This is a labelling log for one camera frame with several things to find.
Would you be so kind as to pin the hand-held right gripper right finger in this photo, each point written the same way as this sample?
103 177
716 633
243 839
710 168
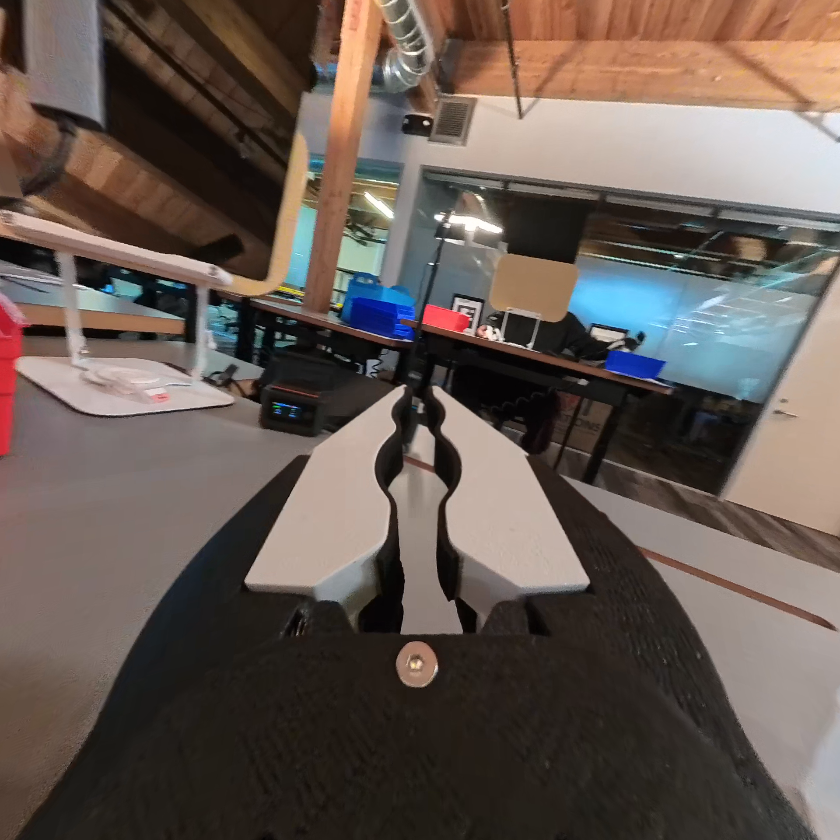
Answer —
512 518

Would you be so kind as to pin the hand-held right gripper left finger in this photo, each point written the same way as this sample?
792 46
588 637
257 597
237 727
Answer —
321 518

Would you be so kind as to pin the red plastic bin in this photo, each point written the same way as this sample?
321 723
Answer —
8 380

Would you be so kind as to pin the black charger with display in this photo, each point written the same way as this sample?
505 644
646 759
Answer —
289 412

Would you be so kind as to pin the dark grey case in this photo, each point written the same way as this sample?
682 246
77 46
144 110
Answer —
358 407

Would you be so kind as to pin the long brown-edged desk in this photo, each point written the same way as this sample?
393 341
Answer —
558 367

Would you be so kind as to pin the small blue bin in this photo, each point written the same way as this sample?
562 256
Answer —
633 364

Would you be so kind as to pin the framed marker sign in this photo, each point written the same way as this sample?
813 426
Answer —
467 310
605 333

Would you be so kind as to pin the blue stacking bin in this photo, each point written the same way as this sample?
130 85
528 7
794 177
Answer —
384 318

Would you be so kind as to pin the small red bin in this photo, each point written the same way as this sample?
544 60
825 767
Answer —
446 318

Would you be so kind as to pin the desk with blue bins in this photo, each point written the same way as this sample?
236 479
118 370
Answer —
295 308

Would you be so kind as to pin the white tablet stand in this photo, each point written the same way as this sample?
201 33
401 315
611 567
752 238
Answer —
79 387

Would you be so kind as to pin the white door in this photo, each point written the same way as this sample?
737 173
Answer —
794 426

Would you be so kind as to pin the studio light on stand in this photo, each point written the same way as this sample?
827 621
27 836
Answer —
469 223

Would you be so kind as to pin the grey side desk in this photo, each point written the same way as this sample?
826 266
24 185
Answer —
98 315

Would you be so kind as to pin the wood-rimmed reflective panel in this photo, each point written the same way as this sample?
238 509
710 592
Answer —
197 197

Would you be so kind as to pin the wooden post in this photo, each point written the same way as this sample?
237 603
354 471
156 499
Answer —
341 164

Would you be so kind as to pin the wall vent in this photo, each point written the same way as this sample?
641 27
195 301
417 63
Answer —
453 119

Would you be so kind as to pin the black wall device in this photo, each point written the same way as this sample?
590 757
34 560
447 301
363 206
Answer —
417 123

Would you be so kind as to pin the silver air duct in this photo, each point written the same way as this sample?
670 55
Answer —
407 46

